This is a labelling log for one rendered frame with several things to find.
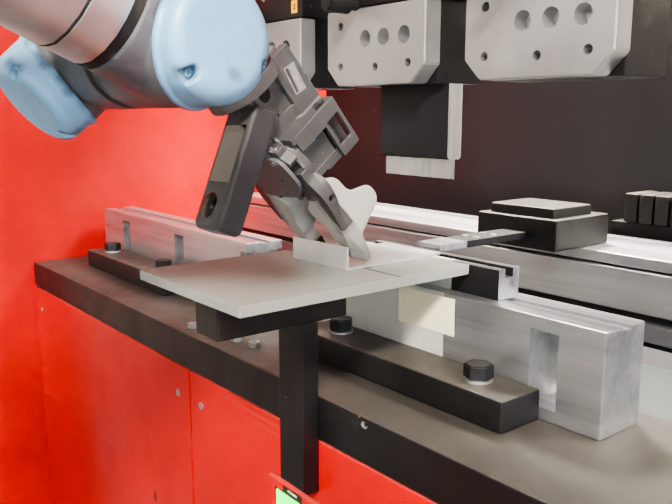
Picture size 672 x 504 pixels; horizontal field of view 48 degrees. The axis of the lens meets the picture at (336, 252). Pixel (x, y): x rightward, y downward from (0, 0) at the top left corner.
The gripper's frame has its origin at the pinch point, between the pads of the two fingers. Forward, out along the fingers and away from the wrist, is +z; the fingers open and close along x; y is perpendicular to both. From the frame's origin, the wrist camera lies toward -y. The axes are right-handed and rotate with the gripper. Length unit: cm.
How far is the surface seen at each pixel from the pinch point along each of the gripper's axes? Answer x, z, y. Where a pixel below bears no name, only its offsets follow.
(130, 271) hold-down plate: 56, 11, -5
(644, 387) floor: 94, 237, 126
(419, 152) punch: -1.8, -1.1, 13.7
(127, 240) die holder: 71, 13, 2
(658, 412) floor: 76, 223, 110
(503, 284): -13.2, 8.2, 5.9
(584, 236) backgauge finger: -6.9, 22.4, 25.1
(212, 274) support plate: 2.4, -7.5, -10.4
